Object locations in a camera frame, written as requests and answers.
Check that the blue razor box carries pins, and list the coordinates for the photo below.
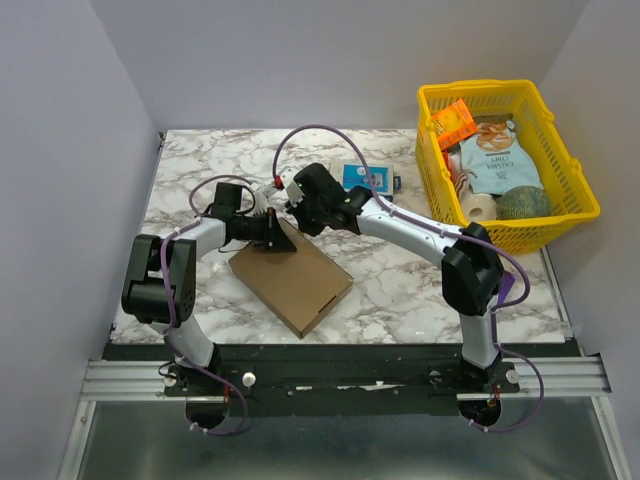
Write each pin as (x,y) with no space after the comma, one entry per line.
(383,177)

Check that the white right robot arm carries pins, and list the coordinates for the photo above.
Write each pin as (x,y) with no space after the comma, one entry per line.
(471,271)

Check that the red white striped package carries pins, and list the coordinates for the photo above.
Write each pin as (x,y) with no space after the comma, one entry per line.
(459,175)

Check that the orange snack box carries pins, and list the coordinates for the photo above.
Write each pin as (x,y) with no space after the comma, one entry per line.
(453,124)

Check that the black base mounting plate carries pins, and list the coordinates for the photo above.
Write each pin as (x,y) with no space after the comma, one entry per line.
(336,380)

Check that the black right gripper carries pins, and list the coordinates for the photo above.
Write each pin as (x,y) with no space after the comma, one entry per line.
(298,208)

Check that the light blue chips bag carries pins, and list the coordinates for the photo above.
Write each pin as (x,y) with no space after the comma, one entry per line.
(493,160)

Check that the brown cardboard express box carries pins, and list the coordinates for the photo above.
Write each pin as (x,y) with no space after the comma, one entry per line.
(301,288)

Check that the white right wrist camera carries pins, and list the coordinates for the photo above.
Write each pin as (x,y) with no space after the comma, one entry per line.
(285,181)

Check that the yellow plastic basket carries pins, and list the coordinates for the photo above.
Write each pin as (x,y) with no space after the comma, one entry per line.
(572,199)

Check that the purple white box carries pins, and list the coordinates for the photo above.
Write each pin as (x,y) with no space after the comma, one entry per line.
(507,283)

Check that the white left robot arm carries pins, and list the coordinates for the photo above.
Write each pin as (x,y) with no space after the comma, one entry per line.
(160,282)

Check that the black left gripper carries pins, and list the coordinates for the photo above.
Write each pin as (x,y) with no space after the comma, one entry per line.
(272,238)

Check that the aluminium rail frame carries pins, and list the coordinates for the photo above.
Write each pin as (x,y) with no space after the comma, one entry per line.
(395,300)

